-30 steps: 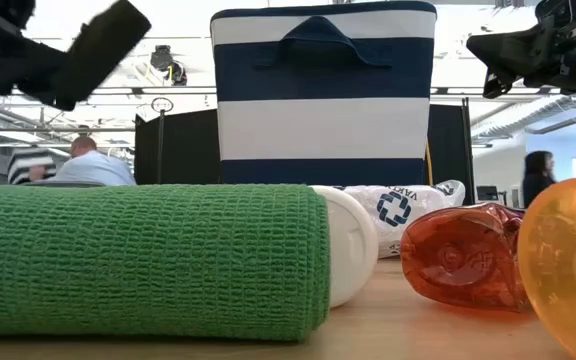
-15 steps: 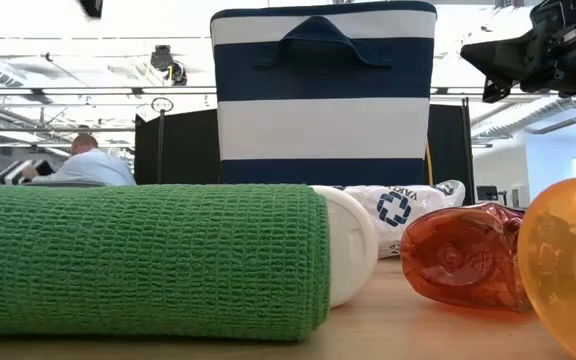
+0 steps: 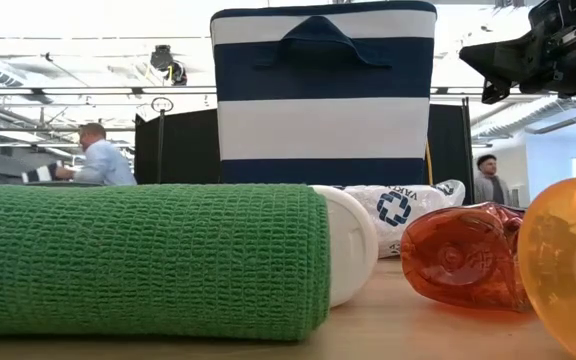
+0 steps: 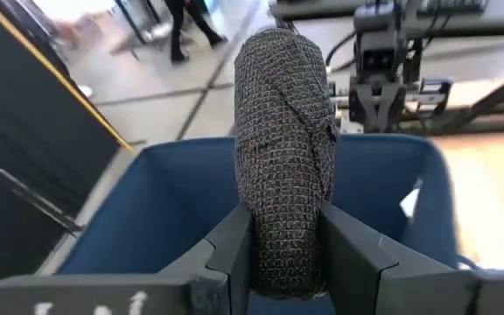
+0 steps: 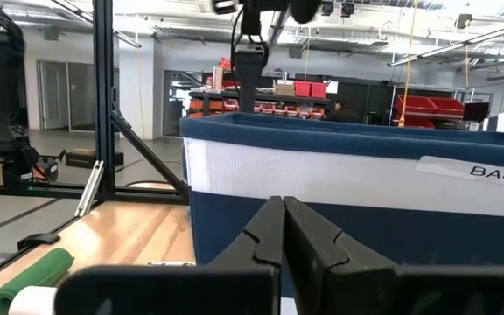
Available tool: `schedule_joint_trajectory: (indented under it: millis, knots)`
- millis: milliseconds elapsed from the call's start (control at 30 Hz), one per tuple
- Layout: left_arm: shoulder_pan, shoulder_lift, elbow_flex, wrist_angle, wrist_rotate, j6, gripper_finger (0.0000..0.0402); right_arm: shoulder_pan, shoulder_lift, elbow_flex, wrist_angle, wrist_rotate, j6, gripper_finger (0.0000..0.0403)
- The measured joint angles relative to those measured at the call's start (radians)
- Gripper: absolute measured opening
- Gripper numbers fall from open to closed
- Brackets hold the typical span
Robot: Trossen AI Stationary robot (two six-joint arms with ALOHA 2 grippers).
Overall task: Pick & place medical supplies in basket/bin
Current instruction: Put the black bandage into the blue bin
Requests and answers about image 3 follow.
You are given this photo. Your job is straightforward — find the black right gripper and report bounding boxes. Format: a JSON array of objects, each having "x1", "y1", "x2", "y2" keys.
[{"x1": 459, "y1": 0, "x2": 576, "y2": 105}]

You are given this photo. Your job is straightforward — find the white plastic bottle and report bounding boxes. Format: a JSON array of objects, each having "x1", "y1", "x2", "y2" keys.
[{"x1": 310, "y1": 184, "x2": 380, "y2": 308}]

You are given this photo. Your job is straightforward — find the amber yellow pill bottle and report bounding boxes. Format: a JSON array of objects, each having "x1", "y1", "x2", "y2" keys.
[{"x1": 516, "y1": 174, "x2": 576, "y2": 360}]

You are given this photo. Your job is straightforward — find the yellow cable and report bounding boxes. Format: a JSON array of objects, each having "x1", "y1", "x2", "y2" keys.
[{"x1": 424, "y1": 141, "x2": 435, "y2": 186}]

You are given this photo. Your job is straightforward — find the navy white striped fabric basket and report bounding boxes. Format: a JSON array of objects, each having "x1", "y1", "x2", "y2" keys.
[{"x1": 209, "y1": 0, "x2": 438, "y2": 186}]

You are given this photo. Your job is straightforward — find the dark orange pill bottle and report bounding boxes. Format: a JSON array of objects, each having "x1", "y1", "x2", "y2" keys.
[{"x1": 400, "y1": 201, "x2": 533, "y2": 313}]

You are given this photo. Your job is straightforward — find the white plastic packet blue logo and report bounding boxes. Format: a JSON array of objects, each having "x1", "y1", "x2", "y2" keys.
[{"x1": 341, "y1": 178, "x2": 467, "y2": 259}]

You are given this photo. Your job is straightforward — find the black pole with ring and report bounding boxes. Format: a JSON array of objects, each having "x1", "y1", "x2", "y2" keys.
[{"x1": 150, "y1": 96, "x2": 175, "y2": 185}]

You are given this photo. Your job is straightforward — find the green elastic bandage roll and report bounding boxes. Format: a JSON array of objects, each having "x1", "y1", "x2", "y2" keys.
[{"x1": 0, "y1": 183, "x2": 332, "y2": 342}]

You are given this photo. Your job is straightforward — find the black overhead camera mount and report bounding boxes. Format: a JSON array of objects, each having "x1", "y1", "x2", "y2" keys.
[{"x1": 149, "y1": 44, "x2": 189, "y2": 87}]

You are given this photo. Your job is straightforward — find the black partition panel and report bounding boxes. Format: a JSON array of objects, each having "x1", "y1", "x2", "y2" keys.
[{"x1": 134, "y1": 97, "x2": 474, "y2": 206}]

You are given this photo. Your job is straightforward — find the person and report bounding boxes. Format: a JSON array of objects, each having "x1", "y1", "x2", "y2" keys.
[
  {"x1": 55, "y1": 122, "x2": 138, "y2": 187},
  {"x1": 473, "y1": 153, "x2": 512, "y2": 206}
]

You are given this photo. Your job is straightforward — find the aluminium overhead frame rail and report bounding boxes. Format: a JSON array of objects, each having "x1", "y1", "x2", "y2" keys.
[{"x1": 0, "y1": 85, "x2": 218, "y2": 97}]

